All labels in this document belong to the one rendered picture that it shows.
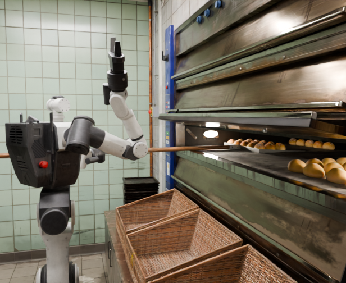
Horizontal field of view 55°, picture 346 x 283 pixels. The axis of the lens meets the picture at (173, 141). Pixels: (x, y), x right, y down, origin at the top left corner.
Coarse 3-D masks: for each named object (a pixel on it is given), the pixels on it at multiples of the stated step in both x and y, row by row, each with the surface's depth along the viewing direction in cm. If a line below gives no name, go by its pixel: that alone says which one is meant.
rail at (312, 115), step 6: (162, 114) 252; (168, 114) 237; (174, 114) 221; (180, 114) 208; (186, 114) 196; (192, 114) 187; (198, 114) 177; (204, 114) 169; (210, 114) 161; (216, 114) 154; (222, 114) 148; (228, 114) 142; (234, 114) 137; (240, 114) 131; (246, 114) 127; (252, 114) 122; (258, 114) 118; (264, 114) 115; (270, 114) 111; (276, 114) 108; (282, 114) 105; (288, 114) 102; (294, 114) 99; (300, 114) 96; (306, 114) 94; (312, 114) 92
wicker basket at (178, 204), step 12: (168, 192) 264; (132, 204) 257; (144, 204) 260; (156, 204) 262; (168, 204) 264; (180, 204) 243; (192, 204) 222; (120, 216) 255; (132, 216) 258; (144, 216) 260; (156, 216) 262; (168, 216) 209; (120, 228) 225; (132, 228) 250; (144, 228) 250; (120, 240) 226
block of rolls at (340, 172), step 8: (296, 160) 149; (312, 160) 152; (328, 160) 153; (336, 160) 160; (344, 160) 155; (288, 168) 152; (296, 168) 147; (304, 168) 140; (312, 168) 136; (320, 168) 134; (328, 168) 140; (336, 168) 125; (344, 168) 143; (312, 176) 135; (320, 176) 134; (328, 176) 127; (336, 176) 123; (344, 176) 122
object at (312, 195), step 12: (192, 156) 231; (204, 156) 209; (216, 156) 205; (228, 168) 176; (240, 168) 163; (252, 168) 158; (264, 180) 142; (276, 180) 133; (288, 180) 130; (288, 192) 126; (300, 192) 119; (312, 192) 113; (324, 192) 110; (324, 204) 108; (336, 204) 102
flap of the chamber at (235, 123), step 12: (168, 120) 248; (180, 120) 207; (192, 120) 185; (204, 120) 167; (216, 120) 153; (228, 120) 141; (240, 120) 130; (252, 120) 122; (264, 120) 114; (276, 120) 107; (288, 120) 101; (300, 120) 96; (312, 120) 92; (276, 132) 136; (288, 132) 123; (300, 132) 113; (312, 132) 103; (324, 132) 96; (336, 132) 94
